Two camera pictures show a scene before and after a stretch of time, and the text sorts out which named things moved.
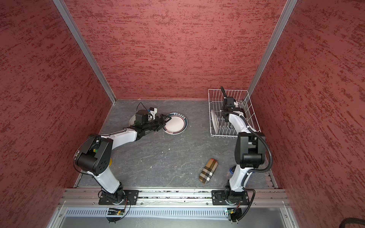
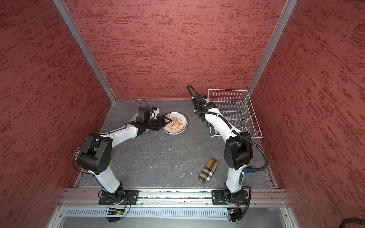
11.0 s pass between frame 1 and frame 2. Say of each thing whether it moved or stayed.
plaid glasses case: stayed
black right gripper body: moved
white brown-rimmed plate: stayed
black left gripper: stayed
